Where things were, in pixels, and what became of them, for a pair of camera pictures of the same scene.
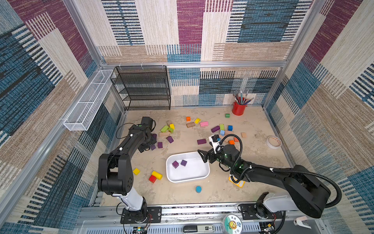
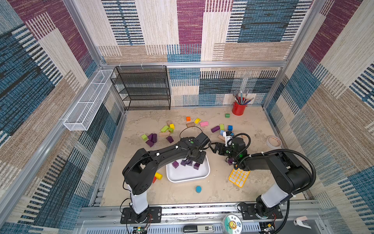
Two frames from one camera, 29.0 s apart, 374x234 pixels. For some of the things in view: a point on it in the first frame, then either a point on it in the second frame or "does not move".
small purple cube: [175, 164] does not move
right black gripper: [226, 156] to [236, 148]
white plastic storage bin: [195, 168] does not move
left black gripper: [142, 147] to [202, 160]
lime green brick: [164, 128] does not move
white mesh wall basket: [81, 116] does not move
